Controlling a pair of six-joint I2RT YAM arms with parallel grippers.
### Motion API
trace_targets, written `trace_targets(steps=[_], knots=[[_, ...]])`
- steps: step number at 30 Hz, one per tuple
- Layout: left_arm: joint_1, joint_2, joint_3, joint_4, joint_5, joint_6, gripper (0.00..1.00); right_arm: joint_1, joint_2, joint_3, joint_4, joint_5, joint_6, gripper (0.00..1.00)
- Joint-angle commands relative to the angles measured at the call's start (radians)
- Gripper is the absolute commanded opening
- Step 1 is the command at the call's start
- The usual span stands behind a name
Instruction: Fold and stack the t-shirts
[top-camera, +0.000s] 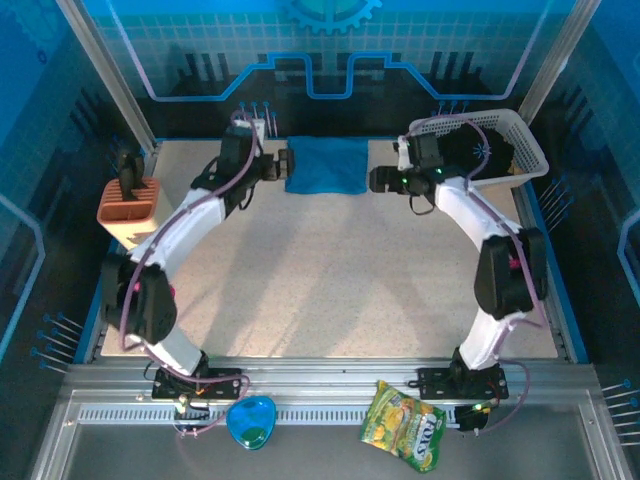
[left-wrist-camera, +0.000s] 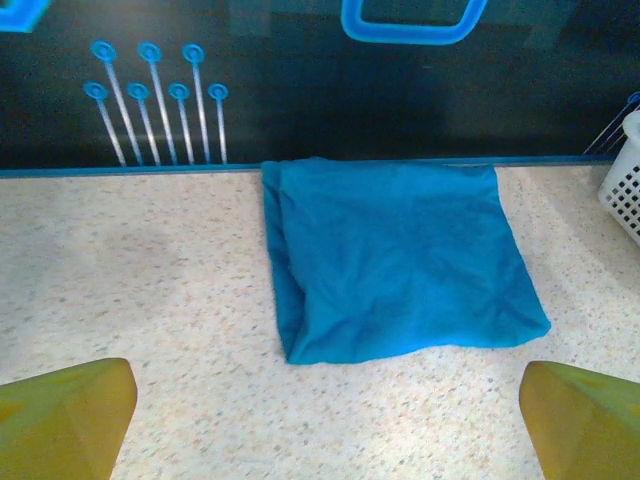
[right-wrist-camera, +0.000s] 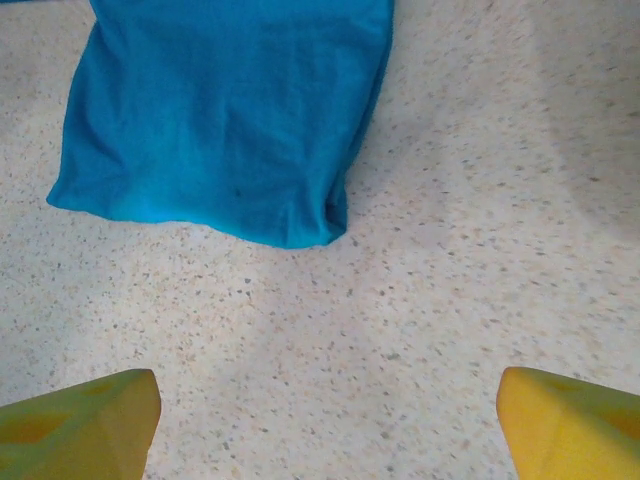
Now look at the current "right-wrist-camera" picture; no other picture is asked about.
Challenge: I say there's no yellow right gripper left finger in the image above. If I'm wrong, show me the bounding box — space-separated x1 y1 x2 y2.
0 368 162 480

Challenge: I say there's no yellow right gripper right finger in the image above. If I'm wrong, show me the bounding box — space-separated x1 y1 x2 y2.
496 366 640 480

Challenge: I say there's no blue t-shirt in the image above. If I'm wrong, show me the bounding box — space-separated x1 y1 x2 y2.
45 0 396 250

